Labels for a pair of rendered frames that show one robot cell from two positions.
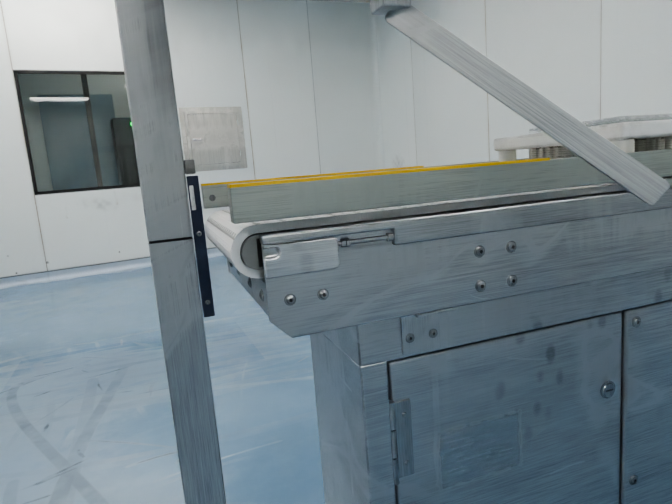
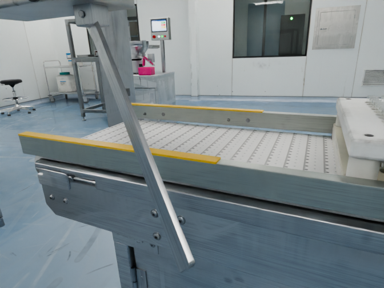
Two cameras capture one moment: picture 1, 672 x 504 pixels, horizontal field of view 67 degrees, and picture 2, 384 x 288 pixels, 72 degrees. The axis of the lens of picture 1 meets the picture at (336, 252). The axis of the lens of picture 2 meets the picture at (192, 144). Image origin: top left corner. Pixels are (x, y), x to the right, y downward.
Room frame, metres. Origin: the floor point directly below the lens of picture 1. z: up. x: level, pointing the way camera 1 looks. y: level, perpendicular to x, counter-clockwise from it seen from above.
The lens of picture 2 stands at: (0.33, -0.40, 0.99)
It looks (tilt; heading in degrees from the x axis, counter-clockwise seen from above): 19 degrees down; 44
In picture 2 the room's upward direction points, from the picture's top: 2 degrees counter-clockwise
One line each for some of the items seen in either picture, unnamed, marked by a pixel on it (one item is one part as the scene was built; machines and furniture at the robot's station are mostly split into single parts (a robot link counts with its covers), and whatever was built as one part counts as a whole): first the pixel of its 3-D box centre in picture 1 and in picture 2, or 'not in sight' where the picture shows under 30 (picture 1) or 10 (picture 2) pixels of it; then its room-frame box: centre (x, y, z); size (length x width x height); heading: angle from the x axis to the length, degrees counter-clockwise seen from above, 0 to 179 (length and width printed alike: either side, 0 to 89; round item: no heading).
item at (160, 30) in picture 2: not in sight; (161, 46); (2.57, 2.23, 1.07); 0.23 x 0.10 x 0.62; 117
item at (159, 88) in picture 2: not in sight; (146, 104); (2.35, 2.35, 0.38); 0.63 x 0.57 x 0.76; 117
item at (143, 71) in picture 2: not in sight; (146, 71); (2.25, 2.13, 0.80); 0.16 x 0.12 x 0.09; 117
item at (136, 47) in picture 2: not in sight; (140, 58); (2.38, 2.42, 0.95); 0.49 x 0.36 x 0.37; 117
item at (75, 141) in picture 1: (103, 131); (270, 24); (5.27, 2.25, 1.43); 1.38 x 0.01 x 1.16; 117
